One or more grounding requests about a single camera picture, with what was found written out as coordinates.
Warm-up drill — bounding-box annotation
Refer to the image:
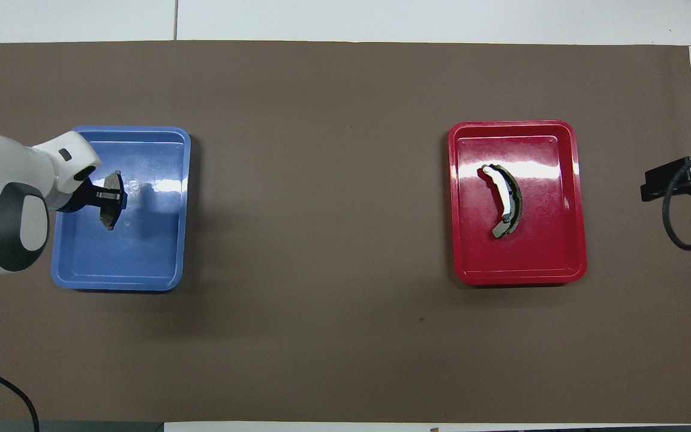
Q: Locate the dark brake pad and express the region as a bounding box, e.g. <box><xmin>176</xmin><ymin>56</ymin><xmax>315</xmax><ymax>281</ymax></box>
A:
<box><xmin>100</xmin><ymin>170</ymin><xmax>128</xmax><ymax>232</ymax></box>

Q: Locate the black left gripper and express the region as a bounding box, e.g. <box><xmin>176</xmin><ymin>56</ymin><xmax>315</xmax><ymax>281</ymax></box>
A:
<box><xmin>56</xmin><ymin>173</ymin><xmax>126</xmax><ymax>214</ymax></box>

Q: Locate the blue plastic tray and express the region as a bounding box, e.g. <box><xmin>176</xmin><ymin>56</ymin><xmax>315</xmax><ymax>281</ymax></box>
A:
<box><xmin>50</xmin><ymin>125</ymin><xmax>192</xmax><ymax>292</ymax></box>

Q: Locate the red plastic tray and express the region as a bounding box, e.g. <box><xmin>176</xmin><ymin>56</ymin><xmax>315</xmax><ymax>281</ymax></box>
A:
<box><xmin>447</xmin><ymin>120</ymin><xmax>588</xmax><ymax>286</ymax></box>

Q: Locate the brown table mat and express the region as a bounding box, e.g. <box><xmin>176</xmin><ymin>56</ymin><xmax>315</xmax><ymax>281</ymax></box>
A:
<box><xmin>0</xmin><ymin>41</ymin><xmax>691</xmax><ymax>424</ymax></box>

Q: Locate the black loose cable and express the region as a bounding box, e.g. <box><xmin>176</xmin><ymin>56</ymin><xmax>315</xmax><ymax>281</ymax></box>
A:
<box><xmin>0</xmin><ymin>361</ymin><xmax>41</xmax><ymax>432</ymax></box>

